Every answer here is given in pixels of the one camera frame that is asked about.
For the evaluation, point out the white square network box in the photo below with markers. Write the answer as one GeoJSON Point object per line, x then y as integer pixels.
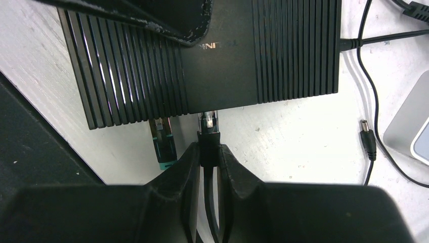
{"type": "Point", "coordinates": [408, 131]}

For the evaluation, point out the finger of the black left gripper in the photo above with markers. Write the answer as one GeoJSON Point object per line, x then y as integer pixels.
{"type": "Point", "coordinates": [186, 22]}

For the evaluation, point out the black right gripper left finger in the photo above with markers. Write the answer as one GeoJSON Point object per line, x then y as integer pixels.
{"type": "Point", "coordinates": [163, 210]}

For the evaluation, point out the black ribbed network switch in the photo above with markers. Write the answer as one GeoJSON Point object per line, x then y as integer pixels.
{"type": "Point", "coordinates": [254, 52]}

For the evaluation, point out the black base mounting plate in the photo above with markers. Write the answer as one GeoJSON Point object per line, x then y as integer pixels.
{"type": "Point", "coordinates": [32, 151]}

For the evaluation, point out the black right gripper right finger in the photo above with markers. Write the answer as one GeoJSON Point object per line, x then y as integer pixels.
{"type": "Point", "coordinates": [252, 210]}

